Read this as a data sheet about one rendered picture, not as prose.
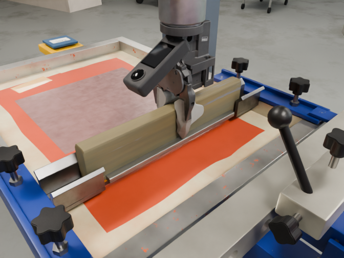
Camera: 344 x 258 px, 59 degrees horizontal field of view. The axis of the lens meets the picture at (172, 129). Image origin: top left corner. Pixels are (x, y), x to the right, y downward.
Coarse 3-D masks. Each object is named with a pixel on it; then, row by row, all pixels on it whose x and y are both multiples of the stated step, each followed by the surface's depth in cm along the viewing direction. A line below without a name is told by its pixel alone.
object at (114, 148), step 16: (224, 80) 66; (240, 80) 66; (208, 96) 61; (224, 96) 64; (160, 112) 55; (176, 112) 56; (208, 112) 63; (224, 112) 67; (112, 128) 50; (128, 128) 50; (144, 128) 52; (160, 128) 55; (176, 128) 58; (192, 128) 62; (80, 144) 47; (96, 144) 47; (112, 144) 49; (128, 144) 51; (144, 144) 54; (160, 144) 57; (80, 160) 48; (96, 160) 48; (112, 160) 50; (128, 160) 53
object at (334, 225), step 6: (342, 216) 38; (336, 222) 37; (342, 222) 37; (330, 228) 37; (336, 228) 36; (342, 228) 36; (306, 234) 40; (324, 234) 38; (330, 234) 37; (336, 234) 36; (342, 234) 36; (306, 240) 40; (312, 240) 39; (318, 240) 39; (324, 240) 38; (336, 240) 36; (342, 240) 36; (318, 246) 39; (324, 246) 38
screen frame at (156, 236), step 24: (96, 48) 105; (120, 48) 111; (144, 48) 103; (0, 72) 88; (24, 72) 92; (0, 144) 58; (240, 168) 53; (264, 168) 53; (216, 192) 48; (168, 216) 44; (192, 216) 44; (144, 240) 41; (168, 240) 41
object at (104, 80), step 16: (96, 64) 100; (112, 64) 100; (128, 64) 100; (80, 80) 90; (96, 80) 90; (112, 80) 90; (96, 96) 82; (112, 96) 82; (128, 96) 82; (128, 112) 75; (144, 112) 75; (224, 128) 69; (240, 128) 69; (256, 128) 69; (192, 144) 64; (208, 144) 64; (224, 144) 64; (240, 144) 64; (192, 160) 60; (208, 160) 60
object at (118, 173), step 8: (232, 112) 67; (216, 120) 64; (224, 120) 66; (200, 128) 62; (208, 128) 63; (192, 136) 60; (168, 144) 57; (176, 144) 58; (152, 152) 56; (160, 152) 56; (136, 160) 54; (144, 160) 54; (152, 160) 55; (120, 168) 52; (128, 168) 52; (136, 168) 53; (112, 176) 50; (120, 176) 51
